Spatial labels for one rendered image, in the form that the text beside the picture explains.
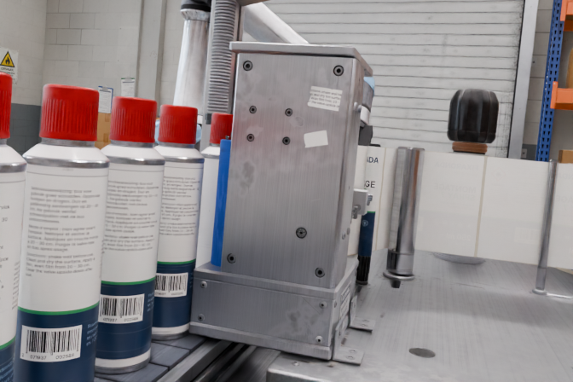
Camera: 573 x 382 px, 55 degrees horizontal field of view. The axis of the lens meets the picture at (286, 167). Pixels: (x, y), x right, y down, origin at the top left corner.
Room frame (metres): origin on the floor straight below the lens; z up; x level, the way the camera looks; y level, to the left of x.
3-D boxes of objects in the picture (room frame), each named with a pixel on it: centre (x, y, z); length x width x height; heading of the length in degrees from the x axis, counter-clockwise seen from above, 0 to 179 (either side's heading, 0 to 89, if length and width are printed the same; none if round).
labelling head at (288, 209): (0.53, -0.01, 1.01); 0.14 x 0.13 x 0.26; 165
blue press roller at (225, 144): (0.51, 0.05, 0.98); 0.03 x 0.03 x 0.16
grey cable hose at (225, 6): (0.83, 0.11, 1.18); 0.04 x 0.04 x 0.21
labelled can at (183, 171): (0.49, 0.10, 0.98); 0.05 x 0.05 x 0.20
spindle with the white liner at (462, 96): (0.96, -0.32, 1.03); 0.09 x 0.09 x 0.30
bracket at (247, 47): (0.53, -0.01, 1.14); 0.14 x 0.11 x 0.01; 165
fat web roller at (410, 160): (0.78, -0.17, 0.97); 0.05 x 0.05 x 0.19
